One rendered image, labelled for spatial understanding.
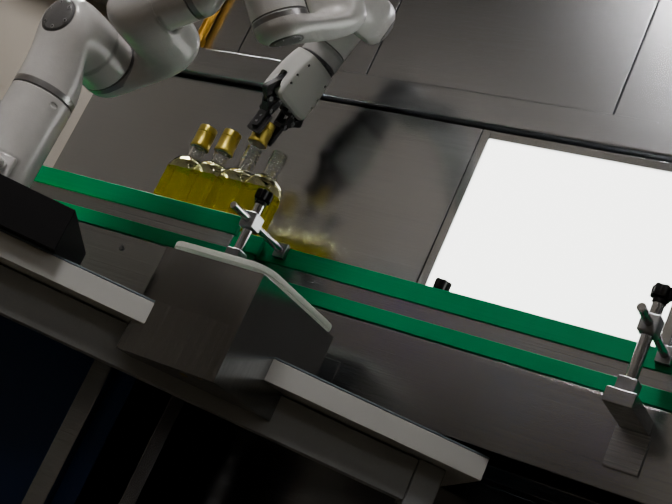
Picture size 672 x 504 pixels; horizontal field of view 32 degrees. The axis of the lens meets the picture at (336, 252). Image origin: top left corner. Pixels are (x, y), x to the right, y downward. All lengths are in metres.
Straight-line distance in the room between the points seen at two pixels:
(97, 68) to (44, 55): 0.09
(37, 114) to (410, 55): 0.81
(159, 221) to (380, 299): 0.40
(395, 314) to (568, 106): 0.54
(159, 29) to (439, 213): 0.59
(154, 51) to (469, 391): 0.67
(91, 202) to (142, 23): 0.42
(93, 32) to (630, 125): 0.87
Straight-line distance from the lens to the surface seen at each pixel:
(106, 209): 2.01
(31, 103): 1.73
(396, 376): 1.70
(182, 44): 1.78
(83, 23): 1.76
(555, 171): 1.98
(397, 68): 2.24
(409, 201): 2.04
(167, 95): 2.49
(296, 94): 2.09
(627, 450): 1.56
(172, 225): 1.91
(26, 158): 1.72
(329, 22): 1.75
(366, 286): 1.80
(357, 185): 2.10
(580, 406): 1.60
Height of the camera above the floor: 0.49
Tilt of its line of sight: 15 degrees up
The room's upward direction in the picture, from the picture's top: 25 degrees clockwise
